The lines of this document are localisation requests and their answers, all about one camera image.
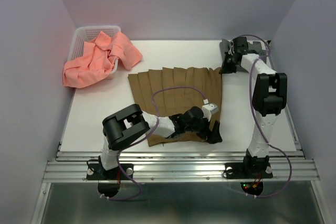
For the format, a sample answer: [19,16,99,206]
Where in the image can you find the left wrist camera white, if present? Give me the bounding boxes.
[201,99,219,121]

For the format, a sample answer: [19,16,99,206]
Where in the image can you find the white perforated plastic basket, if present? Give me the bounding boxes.
[67,25,122,80]

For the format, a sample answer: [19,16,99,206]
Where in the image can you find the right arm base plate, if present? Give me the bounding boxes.
[222,162,273,180]

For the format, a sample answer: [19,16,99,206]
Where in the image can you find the pink skirt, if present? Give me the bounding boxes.
[63,31,143,88]

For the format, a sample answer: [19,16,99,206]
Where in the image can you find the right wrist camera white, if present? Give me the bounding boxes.
[228,41,235,55]

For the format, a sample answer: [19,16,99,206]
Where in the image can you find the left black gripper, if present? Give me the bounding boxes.
[184,115,221,145]

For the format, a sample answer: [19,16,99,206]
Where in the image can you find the grey pleated skirt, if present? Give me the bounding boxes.
[219,36,269,67]

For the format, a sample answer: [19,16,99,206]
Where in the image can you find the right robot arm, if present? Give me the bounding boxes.
[219,35,287,179]

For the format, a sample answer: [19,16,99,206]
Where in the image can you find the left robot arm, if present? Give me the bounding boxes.
[98,100,223,179]

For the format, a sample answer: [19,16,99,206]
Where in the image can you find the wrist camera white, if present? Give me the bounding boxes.
[201,99,219,121]
[228,41,235,55]

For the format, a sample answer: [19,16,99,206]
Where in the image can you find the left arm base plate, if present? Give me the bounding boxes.
[86,163,128,180]

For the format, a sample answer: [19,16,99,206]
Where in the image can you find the aluminium mounting rail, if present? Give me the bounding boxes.
[43,151,320,183]

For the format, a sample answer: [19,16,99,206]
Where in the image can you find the tan brown skirt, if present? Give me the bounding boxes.
[127,66,224,148]

